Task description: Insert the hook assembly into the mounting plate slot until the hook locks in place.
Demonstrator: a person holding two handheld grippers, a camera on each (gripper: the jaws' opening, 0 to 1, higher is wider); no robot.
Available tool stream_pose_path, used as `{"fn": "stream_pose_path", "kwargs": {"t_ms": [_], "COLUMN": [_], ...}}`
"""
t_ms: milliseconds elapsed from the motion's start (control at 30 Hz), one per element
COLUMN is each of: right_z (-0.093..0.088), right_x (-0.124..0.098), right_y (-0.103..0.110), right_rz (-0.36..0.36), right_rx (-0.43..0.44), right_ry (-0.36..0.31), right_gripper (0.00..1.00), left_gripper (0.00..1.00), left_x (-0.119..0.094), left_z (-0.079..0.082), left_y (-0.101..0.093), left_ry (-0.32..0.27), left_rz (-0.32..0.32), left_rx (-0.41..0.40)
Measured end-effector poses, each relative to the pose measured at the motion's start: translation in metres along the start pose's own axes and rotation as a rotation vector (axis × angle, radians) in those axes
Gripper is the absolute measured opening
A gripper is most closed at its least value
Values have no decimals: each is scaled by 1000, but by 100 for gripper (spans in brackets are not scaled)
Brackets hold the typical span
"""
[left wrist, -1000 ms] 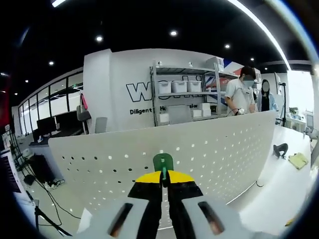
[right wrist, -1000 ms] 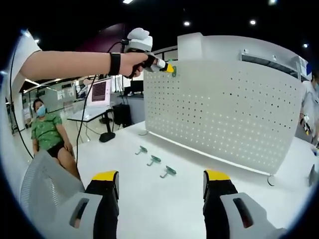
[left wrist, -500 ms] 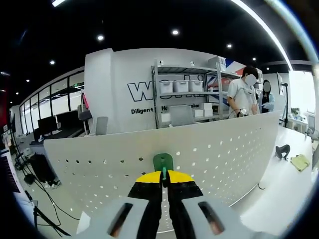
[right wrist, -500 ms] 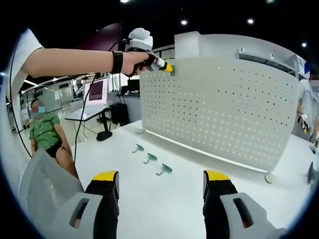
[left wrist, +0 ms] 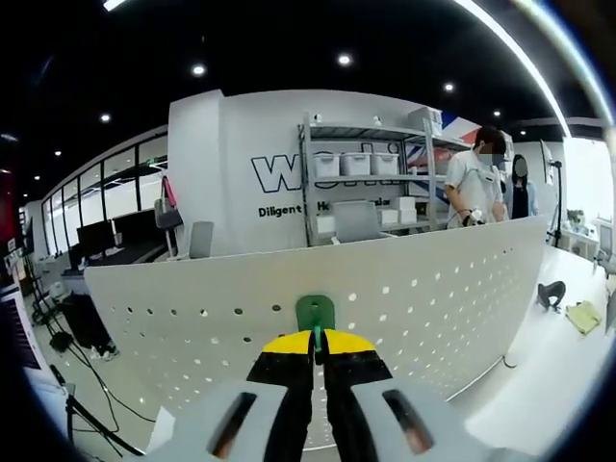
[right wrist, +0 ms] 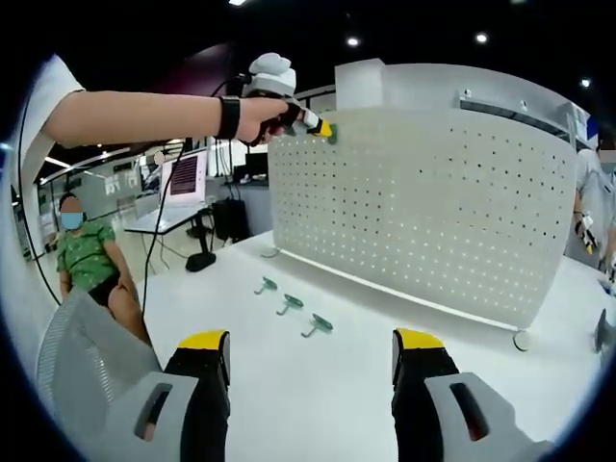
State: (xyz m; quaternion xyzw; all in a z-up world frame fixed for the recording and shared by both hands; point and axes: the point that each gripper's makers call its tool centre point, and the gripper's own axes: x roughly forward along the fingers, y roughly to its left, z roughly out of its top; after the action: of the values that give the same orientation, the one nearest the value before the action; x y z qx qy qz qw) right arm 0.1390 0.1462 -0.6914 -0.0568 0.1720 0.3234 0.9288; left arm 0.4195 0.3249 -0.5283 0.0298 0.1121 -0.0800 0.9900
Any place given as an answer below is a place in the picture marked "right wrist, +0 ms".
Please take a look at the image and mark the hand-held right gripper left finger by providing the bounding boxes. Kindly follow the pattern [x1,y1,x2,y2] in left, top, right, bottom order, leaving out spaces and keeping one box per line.
[98,329,232,462]

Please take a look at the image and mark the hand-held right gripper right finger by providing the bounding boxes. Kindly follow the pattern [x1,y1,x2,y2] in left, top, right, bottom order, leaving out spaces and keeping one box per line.
[392,327,554,462]

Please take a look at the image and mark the white perforated mounting plate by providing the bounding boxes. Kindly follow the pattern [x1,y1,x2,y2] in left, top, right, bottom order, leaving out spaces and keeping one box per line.
[259,109,578,352]

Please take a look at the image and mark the person's left hand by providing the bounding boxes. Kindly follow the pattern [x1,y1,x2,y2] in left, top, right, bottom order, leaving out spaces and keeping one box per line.
[238,95,304,148]

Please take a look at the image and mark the black computer monitor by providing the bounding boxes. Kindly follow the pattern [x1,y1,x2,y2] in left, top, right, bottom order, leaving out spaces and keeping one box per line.
[244,152,269,177]

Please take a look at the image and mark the ceiling spotlights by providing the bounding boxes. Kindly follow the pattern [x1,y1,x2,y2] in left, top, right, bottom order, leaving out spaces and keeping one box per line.
[346,31,592,89]

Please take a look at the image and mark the grey mesh office chair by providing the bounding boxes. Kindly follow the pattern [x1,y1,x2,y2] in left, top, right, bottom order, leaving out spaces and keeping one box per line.
[37,288,165,434]

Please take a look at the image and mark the white booth partition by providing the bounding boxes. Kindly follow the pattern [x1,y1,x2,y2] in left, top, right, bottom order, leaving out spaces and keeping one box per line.
[334,57,593,145]

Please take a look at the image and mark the black computer tower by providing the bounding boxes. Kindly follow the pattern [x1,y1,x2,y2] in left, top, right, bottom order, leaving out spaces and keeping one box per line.
[211,197,251,243]

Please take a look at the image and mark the pink lit computer monitor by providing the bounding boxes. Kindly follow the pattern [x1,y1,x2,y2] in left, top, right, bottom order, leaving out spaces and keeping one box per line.
[161,151,208,208]

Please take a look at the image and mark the black stand with base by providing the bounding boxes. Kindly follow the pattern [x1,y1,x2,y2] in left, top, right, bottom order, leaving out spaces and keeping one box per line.
[185,211,218,274]

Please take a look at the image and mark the white side desk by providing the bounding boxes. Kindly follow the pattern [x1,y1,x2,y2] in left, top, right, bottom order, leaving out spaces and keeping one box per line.
[123,201,216,237]

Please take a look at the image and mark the dark curved object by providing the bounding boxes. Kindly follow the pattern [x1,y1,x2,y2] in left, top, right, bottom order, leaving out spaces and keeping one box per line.
[594,307,616,355]

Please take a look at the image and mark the person's white shirt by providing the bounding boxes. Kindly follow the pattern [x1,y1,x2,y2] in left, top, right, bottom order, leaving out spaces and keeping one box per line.
[9,53,87,203]

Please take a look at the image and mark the black wrist strap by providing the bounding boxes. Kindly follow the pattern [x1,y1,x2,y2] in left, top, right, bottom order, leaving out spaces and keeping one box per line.
[218,94,242,141]

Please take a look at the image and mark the black cable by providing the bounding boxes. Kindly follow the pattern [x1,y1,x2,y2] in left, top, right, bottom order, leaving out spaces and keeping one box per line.
[16,90,64,307]
[141,71,254,321]

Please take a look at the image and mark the grey wall shelf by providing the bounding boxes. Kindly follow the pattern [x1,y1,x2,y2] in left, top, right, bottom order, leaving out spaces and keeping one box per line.
[454,89,578,145]

